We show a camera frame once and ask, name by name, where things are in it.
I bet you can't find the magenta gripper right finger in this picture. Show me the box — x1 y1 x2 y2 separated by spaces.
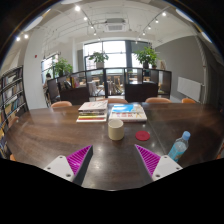
135 145 182 181

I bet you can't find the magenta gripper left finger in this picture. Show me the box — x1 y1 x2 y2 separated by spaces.
44 145 93 186

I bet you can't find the clear plastic water bottle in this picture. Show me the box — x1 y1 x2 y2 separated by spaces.
168 131 191 162

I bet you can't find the red round coaster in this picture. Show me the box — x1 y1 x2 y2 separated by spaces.
135 131 150 141

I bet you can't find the beige ceramic cup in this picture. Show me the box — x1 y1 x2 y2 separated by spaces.
108 120 124 140

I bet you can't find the stack of books left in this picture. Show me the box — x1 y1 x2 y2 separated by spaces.
77 100 108 122

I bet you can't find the orange chair far left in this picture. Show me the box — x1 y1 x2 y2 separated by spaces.
51 101 72 108

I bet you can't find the orange chair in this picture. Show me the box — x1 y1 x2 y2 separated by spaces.
51 101 72 108
102 98 128 104
181 98 196 104
145 97 172 103

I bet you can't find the orange chair far right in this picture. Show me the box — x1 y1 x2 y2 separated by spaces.
181 98 196 104

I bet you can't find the orange chair middle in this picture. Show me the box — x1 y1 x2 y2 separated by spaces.
102 98 128 104

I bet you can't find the black shelf room divider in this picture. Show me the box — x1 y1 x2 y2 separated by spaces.
47 67 172 105

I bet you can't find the dark bookshelf on left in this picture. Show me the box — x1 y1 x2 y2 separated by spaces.
0 66 28 135

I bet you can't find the potted plant left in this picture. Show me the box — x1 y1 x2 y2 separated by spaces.
54 57 73 77

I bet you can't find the potted plant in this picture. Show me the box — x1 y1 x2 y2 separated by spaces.
89 52 109 69
134 47 158 69
54 57 73 77

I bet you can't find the potted plant right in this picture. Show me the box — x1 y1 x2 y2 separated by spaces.
134 47 158 69

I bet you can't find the potted plant middle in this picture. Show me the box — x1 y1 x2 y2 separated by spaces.
89 52 109 69

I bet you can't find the ceiling air conditioner unit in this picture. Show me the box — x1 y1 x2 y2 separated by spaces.
104 18 126 32

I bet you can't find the white wall radiator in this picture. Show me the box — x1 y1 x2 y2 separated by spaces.
177 77 203 102

